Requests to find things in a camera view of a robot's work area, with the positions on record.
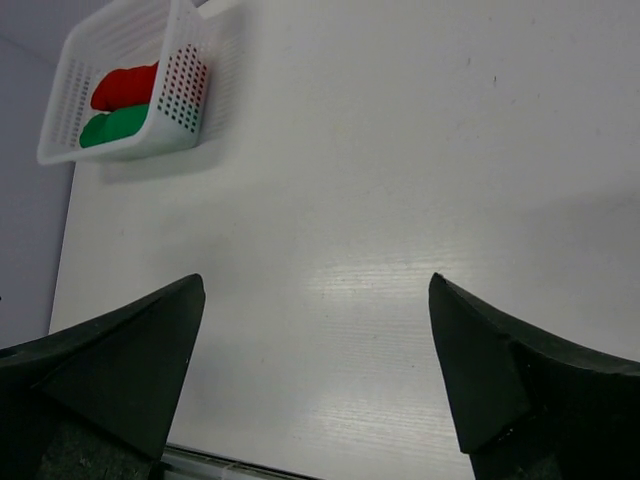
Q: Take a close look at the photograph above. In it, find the rolled green t-shirt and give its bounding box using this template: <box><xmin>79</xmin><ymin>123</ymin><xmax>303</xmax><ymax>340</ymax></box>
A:
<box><xmin>79</xmin><ymin>104</ymin><xmax>149</xmax><ymax>148</ymax></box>

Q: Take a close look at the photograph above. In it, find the white plastic basket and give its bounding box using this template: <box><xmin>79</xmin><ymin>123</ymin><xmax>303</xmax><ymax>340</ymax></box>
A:
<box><xmin>37</xmin><ymin>1</ymin><xmax>246</xmax><ymax>166</ymax></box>

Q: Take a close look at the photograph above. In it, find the red t-shirt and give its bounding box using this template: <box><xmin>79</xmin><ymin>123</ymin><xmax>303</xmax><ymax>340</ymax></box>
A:
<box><xmin>90</xmin><ymin>63</ymin><xmax>158</xmax><ymax>112</ymax></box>

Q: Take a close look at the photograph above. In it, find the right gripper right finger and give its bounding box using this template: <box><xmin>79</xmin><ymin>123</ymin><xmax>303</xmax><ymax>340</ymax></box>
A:
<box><xmin>428</xmin><ymin>274</ymin><xmax>639</xmax><ymax>479</ymax></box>

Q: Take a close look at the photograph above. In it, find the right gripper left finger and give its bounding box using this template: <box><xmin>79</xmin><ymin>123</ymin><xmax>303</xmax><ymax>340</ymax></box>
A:
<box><xmin>1</xmin><ymin>274</ymin><xmax>206</xmax><ymax>479</ymax></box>

